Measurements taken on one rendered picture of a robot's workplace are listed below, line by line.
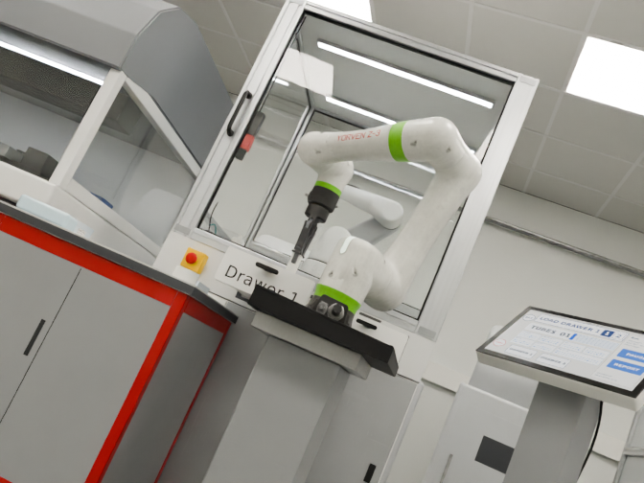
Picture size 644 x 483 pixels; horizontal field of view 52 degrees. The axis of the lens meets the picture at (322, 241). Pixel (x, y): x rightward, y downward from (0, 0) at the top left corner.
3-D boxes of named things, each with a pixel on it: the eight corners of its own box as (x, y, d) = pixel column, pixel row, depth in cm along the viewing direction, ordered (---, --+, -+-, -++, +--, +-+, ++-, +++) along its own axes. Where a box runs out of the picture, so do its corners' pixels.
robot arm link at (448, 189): (398, 325, 189) (497, 172, 194) (370, 303, 177) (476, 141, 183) (367, 307, 198) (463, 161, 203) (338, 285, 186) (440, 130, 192)
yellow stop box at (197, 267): (196, 272, 231) (205, 253, 232) (178, 264, 232) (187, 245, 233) (200, 275, 236) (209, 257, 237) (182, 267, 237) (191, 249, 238)
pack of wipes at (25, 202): (72, 235, 194) (80, 221, 194) (62, 228, 184) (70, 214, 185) (25, 214, 193) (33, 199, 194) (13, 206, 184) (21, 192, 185)
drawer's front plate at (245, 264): (300, 315, 195) (315, 282, 198) (213, 278, 200) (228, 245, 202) (301, 316, 197) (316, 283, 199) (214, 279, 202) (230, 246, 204)
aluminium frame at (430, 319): (435, 342, 224) (540, 80, 244) (170, 230, 240) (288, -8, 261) (417, 362, 316) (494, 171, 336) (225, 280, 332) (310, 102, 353)
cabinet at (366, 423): (326, 628, 204) (423, 383, 220) (43, 482, 221) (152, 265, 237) (340, 561, 296) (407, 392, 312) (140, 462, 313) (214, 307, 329)
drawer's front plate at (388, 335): (397, 366, 221) (408, 335, 223) (316, 332, 226) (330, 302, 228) (396, 366, 223) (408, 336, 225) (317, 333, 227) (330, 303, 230)
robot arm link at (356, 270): (369, 324, 177) (399, 262, 181) (338, 302, 166) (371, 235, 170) (333, 311, 186) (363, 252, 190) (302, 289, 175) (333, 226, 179)
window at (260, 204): (418, 321, 228) (514, 84, 247) (196, 228, 242) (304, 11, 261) (417, 321, 228) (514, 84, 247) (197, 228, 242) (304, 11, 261)
